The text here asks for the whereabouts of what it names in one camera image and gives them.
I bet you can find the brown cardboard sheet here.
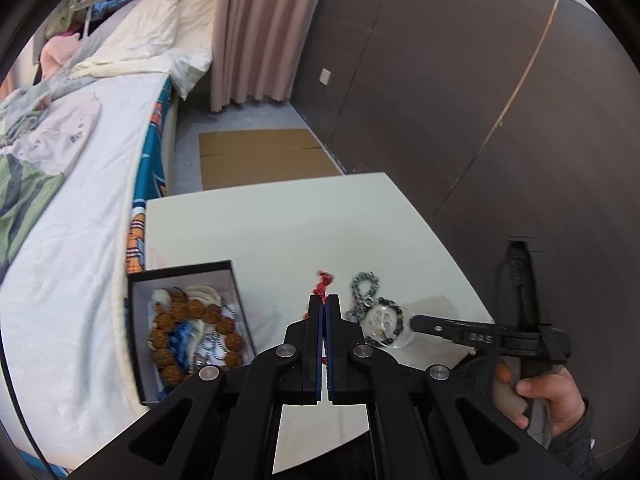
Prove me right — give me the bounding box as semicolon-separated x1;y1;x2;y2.
198;129;341;190

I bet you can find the person's right hand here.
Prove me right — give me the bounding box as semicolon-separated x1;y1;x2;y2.
494;362;586;438

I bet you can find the white printed shirt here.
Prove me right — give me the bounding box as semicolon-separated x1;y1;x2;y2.
1;92;101;177

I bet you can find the brown rudraksha bead bracelet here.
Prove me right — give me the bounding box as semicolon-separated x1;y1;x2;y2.
147;288;245;387

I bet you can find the white wall socket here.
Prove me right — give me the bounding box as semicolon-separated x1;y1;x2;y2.
319;68;331;86

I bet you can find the pink plush toy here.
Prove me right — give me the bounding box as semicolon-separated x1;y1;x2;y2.
40;32;80;79

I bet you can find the white bed mattress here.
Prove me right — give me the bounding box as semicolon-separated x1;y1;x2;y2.
1;74;167;469

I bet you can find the red string bracelet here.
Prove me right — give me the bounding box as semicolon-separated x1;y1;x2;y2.
301;268;335;366

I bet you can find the teal patterned bed sheet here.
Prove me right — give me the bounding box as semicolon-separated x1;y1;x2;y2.
126;78;172;274

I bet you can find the dark multicolour bead bracelet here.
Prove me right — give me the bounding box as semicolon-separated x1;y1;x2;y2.
362;298;414;347

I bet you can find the pink curtain right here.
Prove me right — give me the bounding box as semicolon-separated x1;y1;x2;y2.
210;0;319;113

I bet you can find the grey bead bracelet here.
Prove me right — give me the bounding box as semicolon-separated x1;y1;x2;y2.
342;270;381;323

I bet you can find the green striped blanket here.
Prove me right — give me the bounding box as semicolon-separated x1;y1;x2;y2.
1;154;64;280

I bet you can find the black cable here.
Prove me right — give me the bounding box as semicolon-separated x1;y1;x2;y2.
0;343;59;480

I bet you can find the white pillow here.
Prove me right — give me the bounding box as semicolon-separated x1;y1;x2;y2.
70;0;217;99

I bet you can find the light blue floral quilt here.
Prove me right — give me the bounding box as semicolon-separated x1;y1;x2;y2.
1;1;138;148

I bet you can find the black jewelry box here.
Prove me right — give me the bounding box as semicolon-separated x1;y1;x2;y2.
126;260;256;406

